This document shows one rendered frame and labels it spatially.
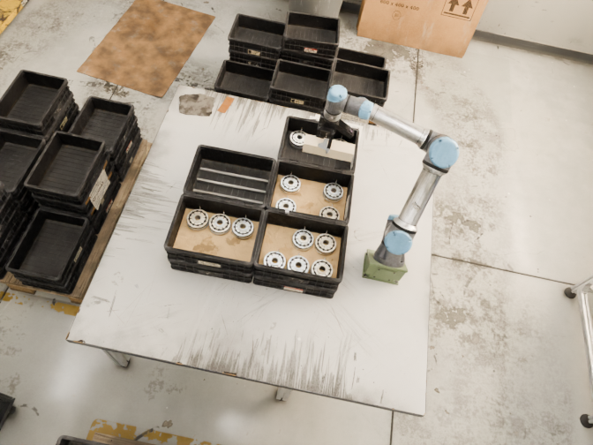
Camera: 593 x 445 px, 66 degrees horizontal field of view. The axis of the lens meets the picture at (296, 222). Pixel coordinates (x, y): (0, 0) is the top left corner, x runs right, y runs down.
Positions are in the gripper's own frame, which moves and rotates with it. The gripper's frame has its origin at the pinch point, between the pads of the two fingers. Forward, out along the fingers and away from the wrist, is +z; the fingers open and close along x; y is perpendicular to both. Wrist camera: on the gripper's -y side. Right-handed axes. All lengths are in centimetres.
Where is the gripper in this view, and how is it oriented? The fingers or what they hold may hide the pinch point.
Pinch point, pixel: (328, 146)
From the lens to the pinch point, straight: 221.2
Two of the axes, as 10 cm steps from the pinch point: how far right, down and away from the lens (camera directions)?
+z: -1.0, 4.9, 8.6
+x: -1.8, 8.4, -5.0
